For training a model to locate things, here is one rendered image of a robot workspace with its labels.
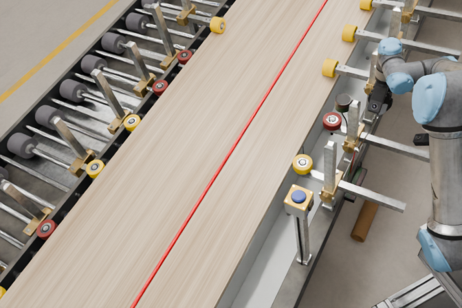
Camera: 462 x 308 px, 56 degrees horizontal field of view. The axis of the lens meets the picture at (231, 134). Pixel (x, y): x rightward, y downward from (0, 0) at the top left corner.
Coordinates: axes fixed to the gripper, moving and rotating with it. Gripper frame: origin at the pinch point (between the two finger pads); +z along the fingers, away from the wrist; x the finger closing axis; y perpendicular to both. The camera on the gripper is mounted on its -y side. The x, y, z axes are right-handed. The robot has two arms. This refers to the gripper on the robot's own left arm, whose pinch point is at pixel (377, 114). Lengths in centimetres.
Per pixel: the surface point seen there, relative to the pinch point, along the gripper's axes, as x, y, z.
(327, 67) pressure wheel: 29.3, 21.0, 3.5
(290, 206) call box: 9, -60, -20
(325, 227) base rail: 5, -40, 31
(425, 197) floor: -28, 31, 101
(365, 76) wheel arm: 12.3, 22.1, 4.8
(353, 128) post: 7.3, -7.1, 4.0
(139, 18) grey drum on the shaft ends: 153, 33, 15
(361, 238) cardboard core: -4, -11, 94
